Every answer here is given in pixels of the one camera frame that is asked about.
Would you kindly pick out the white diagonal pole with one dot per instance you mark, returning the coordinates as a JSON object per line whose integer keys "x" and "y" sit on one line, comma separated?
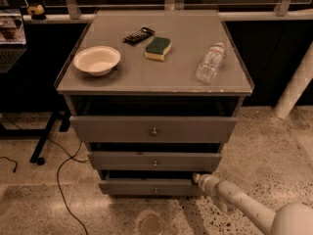
{"x": 298, "y": 83}

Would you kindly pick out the black calculator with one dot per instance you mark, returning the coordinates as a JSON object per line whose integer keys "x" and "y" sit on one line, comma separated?
{"x": 143, "y": 34}

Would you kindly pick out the yellow black tape dispenser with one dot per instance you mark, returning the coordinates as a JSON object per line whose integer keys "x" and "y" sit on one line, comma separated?
{"x": 37, "y": 12}

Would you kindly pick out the black desk leg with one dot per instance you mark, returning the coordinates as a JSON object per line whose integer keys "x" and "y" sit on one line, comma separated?
{"x": 40, "y": 134}

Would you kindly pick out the green yellow sponge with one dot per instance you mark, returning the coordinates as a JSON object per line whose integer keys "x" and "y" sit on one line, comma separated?
{"x": 158, "y": 49}

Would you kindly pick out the grey drawer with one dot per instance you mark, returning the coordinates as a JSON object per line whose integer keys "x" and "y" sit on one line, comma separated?
{"x": 154, "y": 129}
{"x": 149, "y": 183}
{"x": 154, "y": 161}

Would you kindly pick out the white paper bowl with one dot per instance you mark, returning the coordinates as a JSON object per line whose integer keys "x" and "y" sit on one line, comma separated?
{"x": 97, "y": 61}

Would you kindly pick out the grey middle drawer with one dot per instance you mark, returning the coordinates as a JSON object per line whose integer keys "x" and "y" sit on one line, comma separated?
{"x": 154, "y": 161}

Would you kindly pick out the grey top drawer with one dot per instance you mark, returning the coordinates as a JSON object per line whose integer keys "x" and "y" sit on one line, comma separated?
{"x": 154, "y": 129}

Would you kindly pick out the laptop computer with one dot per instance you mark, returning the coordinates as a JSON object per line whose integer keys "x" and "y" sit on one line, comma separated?
{"x": 12, "y": 38}

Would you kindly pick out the grey drawer cabinet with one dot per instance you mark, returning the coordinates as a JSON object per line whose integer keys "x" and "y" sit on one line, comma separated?
{"x": 141, "y": 87}

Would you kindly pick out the clear plastic water bottle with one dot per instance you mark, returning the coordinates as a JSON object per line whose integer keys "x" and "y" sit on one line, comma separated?
{"x": 210, "y": 63}

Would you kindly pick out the grey bottom drawer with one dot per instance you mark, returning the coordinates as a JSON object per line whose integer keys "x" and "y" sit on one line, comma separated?
{"x": 149, "y": 183}

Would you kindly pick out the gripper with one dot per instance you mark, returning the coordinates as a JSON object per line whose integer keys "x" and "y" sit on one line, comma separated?
{"x": 205, "y": 181}

